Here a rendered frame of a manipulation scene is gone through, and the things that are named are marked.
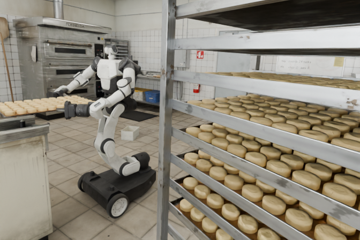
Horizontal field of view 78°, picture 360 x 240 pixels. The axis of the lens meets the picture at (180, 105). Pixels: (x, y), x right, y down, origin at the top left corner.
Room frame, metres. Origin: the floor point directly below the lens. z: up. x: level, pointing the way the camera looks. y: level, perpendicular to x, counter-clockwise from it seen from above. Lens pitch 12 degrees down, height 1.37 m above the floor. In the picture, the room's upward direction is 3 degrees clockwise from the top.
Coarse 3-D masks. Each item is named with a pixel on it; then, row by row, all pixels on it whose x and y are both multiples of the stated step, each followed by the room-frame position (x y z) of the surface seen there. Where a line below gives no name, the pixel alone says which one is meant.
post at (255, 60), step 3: (252, 57) 0.95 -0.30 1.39; (255, 57) 0.94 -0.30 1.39; (258, 57) 0.95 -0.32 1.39; (252, 60) 0.95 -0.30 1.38; (255, 60) 0.94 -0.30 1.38; (258, 60) 0.95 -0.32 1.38; (252, 63) 0.95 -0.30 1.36; (255, 63) 0.94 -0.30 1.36; (258, 63) 0.95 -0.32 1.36; (252, 66) 0.95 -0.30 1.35; (255, 66) 0.94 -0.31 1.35; (258, 66) 0.95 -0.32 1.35; (252, 69) 0.95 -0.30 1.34; (255, 69) 0.94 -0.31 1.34; (258, 69) 0.95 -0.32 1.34
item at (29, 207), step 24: (0, 144) 1.21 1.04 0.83; (24, 144) 1.30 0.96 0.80; (0, 168) 1.20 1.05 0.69; (24, 168) 1.29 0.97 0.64; (0, 192) 1.19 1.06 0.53; (24, 192) 1.28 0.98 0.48; (48, 192) 1.38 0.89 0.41; (0, 216) 1.18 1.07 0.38; (24, 216) 1.27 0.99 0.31; (48, 216) 1.37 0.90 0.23
